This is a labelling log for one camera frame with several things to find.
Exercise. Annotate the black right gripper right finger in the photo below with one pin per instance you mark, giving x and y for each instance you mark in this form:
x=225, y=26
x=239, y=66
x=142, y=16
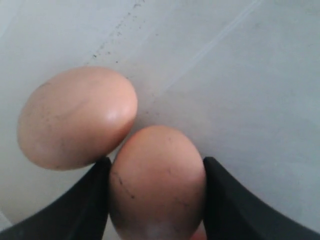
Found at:
x=233, y=213

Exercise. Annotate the brown egg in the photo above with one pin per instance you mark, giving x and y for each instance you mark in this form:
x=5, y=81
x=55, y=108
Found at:
x=157, y=186
x=76, y=117
x=200, y=234

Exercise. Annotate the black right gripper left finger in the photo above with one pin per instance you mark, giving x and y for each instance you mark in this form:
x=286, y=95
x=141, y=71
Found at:
x=79, y=214

